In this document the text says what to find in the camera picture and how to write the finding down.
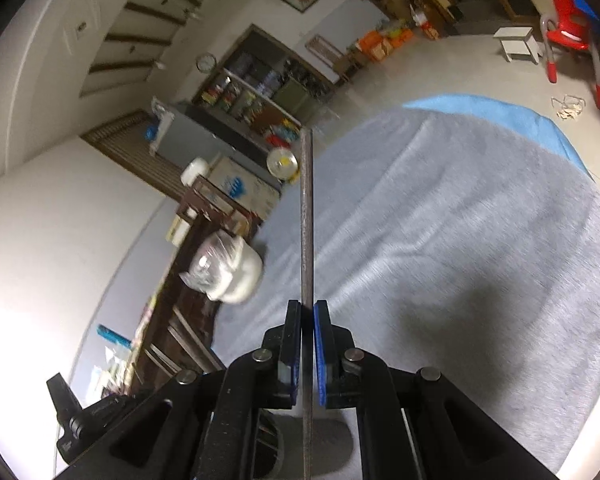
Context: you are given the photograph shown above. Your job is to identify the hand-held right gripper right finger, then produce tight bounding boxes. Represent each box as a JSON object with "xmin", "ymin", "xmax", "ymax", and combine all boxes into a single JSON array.
[{"xmin": 312, "ymin": 299, "xmax": 556, "ymax": 480}]

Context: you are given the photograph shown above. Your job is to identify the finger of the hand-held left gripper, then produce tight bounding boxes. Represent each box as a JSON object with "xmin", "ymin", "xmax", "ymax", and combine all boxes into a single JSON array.
[{"xmin": 46, "ymin": 372, "xmax": 87, "ymax": 437}]

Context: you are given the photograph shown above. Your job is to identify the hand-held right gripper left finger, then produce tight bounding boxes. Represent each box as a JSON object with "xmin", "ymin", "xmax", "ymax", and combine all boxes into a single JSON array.
[{"xmin": 55, "ymin": 299, "xmax": 303, "ymax": 480}]

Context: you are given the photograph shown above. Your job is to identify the single dark metal skewer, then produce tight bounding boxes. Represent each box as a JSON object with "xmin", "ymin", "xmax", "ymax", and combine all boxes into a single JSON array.
[{"xmin": 300, "ymin": 129, "xmax": 315, "ymax": 480}]

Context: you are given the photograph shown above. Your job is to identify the pile of pale papers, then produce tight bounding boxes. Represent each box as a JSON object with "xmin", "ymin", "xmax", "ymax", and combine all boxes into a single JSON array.
[{"xmin": 87, "ymin": 290, "xmax": 158, "ymax": 396}]

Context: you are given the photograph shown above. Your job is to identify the blue cylinder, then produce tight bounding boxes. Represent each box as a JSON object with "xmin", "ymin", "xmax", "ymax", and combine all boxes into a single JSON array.
[{"xmin": 97, "ymin": 324, "xmax": 132, "ymax": 348}]

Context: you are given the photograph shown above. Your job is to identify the clear plastic bag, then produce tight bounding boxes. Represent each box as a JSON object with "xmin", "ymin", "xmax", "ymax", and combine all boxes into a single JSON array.
[{"xmin": 179, "ymin": 232, "xmax": 246, "ymax": 293}]

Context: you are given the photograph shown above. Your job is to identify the dark carved wooden headboard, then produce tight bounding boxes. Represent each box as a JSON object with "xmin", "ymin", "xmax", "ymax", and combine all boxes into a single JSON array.
[{"xmin": 130, "ymin": 220, "xmax": 261, "ymax": 396}]

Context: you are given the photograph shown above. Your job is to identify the grey plush blanket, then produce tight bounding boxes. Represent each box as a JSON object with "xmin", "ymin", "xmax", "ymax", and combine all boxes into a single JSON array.
[{"xmin": 212, "ymin": 107, "xmax": 600, "ymax": 480}]

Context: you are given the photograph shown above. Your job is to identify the brown wooden nightstand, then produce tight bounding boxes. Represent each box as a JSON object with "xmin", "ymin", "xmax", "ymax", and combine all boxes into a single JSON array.
[{"xmin": 172, "ymin": 175, "xmax": 258, "ymax": 248}]

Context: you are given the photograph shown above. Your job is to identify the white box with blue print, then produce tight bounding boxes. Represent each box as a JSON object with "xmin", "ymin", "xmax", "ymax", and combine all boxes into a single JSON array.
[{"xmin": 207, "ymin": 155, "xmax": 283, "ymax": 221}]

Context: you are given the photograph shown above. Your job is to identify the white jar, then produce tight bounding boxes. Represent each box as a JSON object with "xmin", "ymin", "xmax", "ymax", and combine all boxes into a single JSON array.
[{"xmin": 180, "ymin": 157, "xmax": 210, "ymax": 186}]

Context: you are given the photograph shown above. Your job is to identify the grey refrigerator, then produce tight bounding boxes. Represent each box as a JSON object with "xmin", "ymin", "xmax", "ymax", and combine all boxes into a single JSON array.
[{"xmin": 147, "ymin": 97, "xmax": 281, "ymax": 181}]

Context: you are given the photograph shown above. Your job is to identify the brown wooden door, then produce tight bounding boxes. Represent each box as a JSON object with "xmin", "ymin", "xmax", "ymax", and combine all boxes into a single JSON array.
[{"xmin": 82, "ymin": 110, "xmax": 201, "ymax": 201}]

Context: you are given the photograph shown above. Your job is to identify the shelf of goods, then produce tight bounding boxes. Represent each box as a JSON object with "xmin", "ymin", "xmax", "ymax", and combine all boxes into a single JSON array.
[{"xmin": 192, "ymin": 25, "xmax": 331, "ymax": 146}]

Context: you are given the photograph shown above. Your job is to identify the blue bed sheet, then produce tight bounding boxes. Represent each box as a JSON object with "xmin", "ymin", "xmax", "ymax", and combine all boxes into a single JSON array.
[{"xmin": 402, "ymin": 92, "xmax": 593, "ymax": 181}]

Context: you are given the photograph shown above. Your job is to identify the wooden chair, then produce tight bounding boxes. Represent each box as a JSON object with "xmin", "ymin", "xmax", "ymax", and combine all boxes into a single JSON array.
[{"xmin": 307, "ymin": 34, "xmax": 361, "ymax": 81}]

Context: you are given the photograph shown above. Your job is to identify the orange boxes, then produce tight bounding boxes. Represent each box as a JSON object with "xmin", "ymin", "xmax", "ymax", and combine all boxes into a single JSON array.
[{"xmin": 357, "ymin": 27, "xmax": 415, "ymax": 61}]

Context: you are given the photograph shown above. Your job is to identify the white wooden stool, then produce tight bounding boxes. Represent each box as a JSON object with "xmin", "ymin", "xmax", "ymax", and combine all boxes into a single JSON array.
[{"xmin": 493, "ymin": 26, "xmax": 540, "ymax": 65}]

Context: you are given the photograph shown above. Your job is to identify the red plastic chair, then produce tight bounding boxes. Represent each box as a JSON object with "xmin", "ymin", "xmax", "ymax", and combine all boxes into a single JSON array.
[{"xmin": 539, "ymin": 0, "xmax": 600, "ymax": 111}]

